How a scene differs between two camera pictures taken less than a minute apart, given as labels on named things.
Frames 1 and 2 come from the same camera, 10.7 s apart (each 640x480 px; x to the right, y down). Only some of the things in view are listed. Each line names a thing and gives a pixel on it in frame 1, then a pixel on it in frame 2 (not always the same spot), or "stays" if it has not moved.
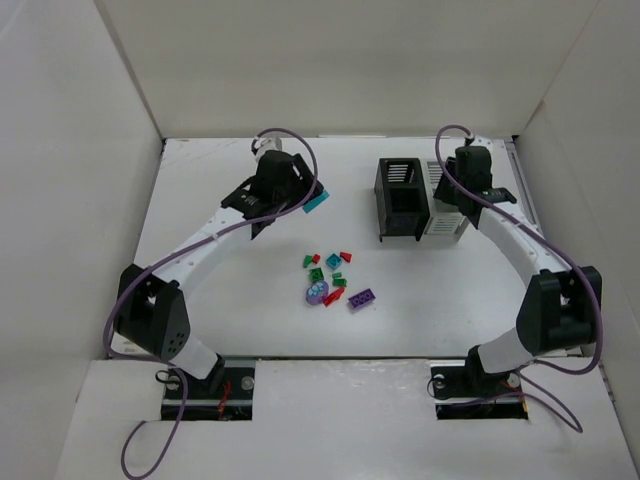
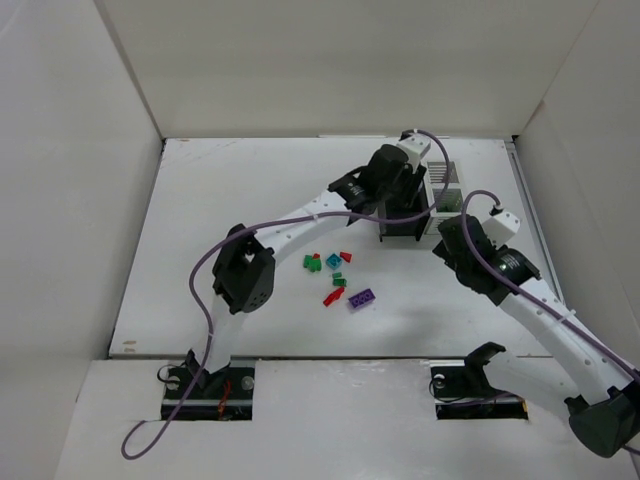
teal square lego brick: (333, 261) stays
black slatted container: (401, 204) stays
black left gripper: (298, 187) → (400, 220)
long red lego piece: (334, 296) stays
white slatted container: (444, 219) stays
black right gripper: (445, 186) → (454, 257)
